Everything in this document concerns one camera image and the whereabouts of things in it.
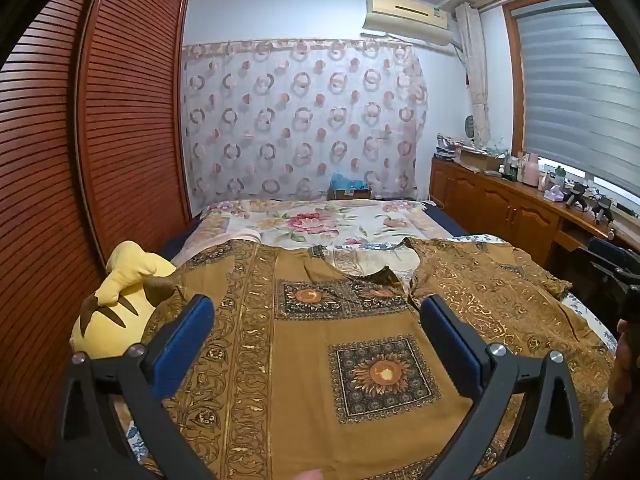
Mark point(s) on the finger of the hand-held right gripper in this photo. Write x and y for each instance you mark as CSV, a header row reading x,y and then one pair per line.
x,y
602,265

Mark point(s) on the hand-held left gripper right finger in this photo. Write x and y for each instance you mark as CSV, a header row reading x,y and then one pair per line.
x,y
450,340

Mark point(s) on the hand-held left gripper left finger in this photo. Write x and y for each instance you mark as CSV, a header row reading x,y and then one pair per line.
x,y
185,340

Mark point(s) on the brown patterned shirt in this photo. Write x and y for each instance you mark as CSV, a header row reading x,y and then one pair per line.
x,y
310,360

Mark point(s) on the person's right hand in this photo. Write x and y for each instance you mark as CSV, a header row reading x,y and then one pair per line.
x,y
627,360

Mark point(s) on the yellow plush toy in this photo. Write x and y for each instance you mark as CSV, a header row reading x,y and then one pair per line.
x,y
125,280

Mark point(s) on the beige blanket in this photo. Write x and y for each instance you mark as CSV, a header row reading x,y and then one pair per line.
x,y
225,242

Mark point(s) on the wooden side cabinet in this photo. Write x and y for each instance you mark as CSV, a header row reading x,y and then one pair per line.
x,y
500,205

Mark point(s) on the pink bottle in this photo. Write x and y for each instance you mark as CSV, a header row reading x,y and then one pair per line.
x,y
531,167

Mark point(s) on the flat cardboard box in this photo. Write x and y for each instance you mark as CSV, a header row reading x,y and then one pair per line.
x,y
480,159

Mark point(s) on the floral bedsheet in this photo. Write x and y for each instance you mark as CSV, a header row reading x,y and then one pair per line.
x,y
310,222

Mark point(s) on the blue plastic bag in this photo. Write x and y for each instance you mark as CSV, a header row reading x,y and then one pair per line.
x,y
347,181

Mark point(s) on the small grey fan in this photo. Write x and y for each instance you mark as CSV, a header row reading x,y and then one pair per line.
x,y
470,124

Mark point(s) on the pile of papers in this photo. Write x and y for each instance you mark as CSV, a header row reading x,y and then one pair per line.
x,y
446,146

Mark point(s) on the wooden louvered wardrobe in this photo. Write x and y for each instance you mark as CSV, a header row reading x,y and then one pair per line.
x,y
60,185

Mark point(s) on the cream corner curtain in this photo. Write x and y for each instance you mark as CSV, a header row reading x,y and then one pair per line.
x,y
475,75

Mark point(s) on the sheer circle-print curtain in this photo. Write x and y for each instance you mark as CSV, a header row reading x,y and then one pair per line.
x,y
300,120

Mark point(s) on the wall air conditioner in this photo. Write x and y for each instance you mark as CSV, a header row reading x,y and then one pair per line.
x,y
405,17

